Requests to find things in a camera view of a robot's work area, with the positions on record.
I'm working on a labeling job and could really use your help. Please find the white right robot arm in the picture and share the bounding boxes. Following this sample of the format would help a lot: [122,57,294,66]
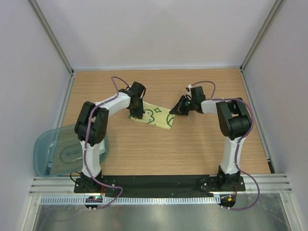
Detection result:
[169,95,254,191]

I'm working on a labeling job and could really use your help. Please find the green frog pattern towel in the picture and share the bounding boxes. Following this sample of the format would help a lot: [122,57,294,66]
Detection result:
[129,102,175,130]

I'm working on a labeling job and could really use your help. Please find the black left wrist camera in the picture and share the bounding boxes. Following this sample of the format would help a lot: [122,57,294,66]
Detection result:
[128,81,146,99]

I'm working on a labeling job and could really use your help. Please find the white slotted cable duct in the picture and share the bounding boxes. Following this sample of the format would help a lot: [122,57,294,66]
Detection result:
[40,194,220,206]

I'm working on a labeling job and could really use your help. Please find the clear blue plastic bin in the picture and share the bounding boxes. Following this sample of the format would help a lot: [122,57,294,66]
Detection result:
[33,124,110,179]

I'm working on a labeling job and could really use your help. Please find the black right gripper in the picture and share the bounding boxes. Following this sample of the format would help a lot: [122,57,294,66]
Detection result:
[170,95,196,117]

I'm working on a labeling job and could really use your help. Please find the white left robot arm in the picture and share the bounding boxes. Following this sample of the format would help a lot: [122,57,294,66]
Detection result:
[74,87,146,193]

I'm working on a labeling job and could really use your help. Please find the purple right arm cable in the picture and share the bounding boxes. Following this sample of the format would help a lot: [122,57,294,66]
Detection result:
[187,81,261,213]

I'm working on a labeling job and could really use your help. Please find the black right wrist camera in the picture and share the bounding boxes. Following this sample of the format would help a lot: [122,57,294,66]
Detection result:
[189,86,206,104]

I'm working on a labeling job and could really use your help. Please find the light mint green towel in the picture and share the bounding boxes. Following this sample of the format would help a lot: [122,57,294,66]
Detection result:
[99,139,106,155]

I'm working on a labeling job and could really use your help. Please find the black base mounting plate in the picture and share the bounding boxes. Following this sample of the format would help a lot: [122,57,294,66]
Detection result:
[74,175,246,198]

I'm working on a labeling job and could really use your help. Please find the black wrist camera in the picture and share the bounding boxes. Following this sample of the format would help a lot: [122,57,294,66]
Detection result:
[128,81,146,99]
[189,86,206,104]

